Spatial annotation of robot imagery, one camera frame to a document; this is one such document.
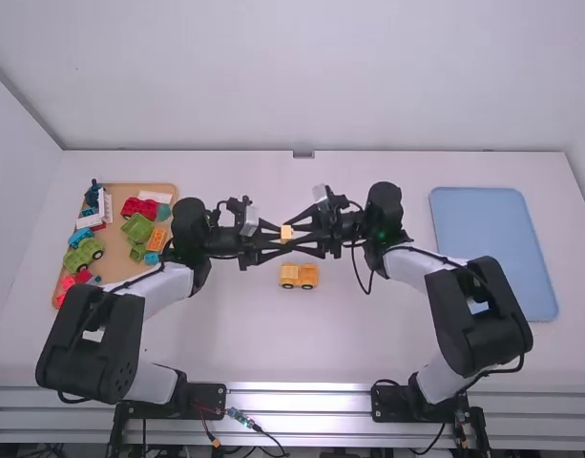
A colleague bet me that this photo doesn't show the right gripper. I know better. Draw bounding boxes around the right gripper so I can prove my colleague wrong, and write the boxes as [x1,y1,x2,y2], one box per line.
[290,192,368,261]

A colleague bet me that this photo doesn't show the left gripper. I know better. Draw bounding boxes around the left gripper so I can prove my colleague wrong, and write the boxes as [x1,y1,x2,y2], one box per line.
[204,195,290,272]

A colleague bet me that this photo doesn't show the yellow toy car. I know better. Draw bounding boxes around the yellow toy car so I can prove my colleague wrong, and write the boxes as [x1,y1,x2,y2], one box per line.
[278,261,320,292]

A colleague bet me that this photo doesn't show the orange toy brick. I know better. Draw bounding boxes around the orange toy brick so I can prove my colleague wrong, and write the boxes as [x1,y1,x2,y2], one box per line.
[144,225,170,254]

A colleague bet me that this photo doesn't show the white toy brick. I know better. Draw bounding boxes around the white toy brick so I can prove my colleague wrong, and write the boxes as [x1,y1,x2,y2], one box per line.
[75,209,108,233]
[96,186,115,225]
[137,189,174,204]

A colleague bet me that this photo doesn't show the tan tray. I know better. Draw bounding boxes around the tan tray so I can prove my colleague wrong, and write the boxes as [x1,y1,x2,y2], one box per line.
[52,180,180,310]

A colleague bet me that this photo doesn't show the silver rails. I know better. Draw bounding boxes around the silver rails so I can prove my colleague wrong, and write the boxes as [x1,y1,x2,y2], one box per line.
[0,380,585,450]

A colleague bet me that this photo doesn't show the dark blue toy brick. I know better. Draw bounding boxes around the dark blue toy brick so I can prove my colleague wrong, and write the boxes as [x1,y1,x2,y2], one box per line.
[83,177,105,209]

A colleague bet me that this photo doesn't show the green toy car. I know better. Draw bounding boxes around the green toy car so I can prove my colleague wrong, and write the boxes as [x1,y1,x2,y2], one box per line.
[62,236,106,275]

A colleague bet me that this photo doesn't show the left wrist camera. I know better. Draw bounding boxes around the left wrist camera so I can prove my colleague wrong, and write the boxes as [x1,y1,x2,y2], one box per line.
[239,204,261,239]

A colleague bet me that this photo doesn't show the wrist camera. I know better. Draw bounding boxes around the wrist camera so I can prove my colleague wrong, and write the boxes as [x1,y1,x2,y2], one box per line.
[239,204,261,239]
[311,183,333,209]

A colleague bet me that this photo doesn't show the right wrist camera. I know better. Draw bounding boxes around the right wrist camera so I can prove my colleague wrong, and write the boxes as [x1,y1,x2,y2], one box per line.
[311,183,333,209]

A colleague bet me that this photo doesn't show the black cable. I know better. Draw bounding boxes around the black cable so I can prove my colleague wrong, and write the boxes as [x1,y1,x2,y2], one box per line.
[350,240,376,297]
[252,423,289,458]
[463,350,527,384]
[56,388,95,406]
[409,421,449,456]

